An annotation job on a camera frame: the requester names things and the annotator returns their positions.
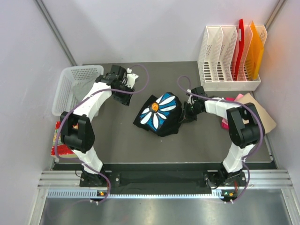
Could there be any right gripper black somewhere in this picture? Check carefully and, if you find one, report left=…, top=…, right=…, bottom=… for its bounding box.
left=180, top=101, right=203, bottom=124

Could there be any black daisy print t shirt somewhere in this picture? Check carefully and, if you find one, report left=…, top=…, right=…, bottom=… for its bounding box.
left=133, top=92, right=183, bottom=137

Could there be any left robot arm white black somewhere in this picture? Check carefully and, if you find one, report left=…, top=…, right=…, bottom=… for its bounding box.
left=60, top=65, right=139, bottom=187

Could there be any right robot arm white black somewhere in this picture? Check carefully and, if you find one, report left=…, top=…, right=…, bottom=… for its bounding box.
left=183, top=86, right=265, bottom=188

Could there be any pink t shirt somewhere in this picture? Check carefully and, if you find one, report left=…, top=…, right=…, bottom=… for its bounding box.
left=221, top=93, right=244, bottom=130

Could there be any grey cloth in basket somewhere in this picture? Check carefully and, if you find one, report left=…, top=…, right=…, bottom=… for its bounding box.
left=71, top=81, right=94, bottom=102

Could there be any white plastic mesh basket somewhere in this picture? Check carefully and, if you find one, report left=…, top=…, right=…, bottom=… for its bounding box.
left=52, top=65, right=104, bottom=116

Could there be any white file organizer rack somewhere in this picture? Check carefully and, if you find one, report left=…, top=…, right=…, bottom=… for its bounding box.
left=197, top=25, right=261, bottom=91

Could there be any orange plastic folder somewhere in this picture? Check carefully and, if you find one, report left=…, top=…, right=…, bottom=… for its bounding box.
left=245, top=21, right=264, bottom=81

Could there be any beige t shirt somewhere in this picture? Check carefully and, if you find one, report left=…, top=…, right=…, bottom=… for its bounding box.
left=237, top=93, right=277, bottom=134

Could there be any red illustrated book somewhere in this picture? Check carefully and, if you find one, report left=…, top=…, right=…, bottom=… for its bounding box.
left=51, top=121, right=77, bottom=160

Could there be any red plastic folder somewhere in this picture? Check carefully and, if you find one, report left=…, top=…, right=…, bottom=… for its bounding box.
left=232, top=19, right=245, bottom=81

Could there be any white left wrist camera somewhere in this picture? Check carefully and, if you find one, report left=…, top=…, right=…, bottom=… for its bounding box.
left=126, top=68, right=139, bottom=89

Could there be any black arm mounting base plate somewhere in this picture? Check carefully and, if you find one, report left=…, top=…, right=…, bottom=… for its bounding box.
left=80, top=171, right=246, bottom=189

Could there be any white slotted cable duct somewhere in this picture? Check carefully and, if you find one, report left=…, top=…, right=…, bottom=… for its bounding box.
left=47, top=189, right=233, bottom=199

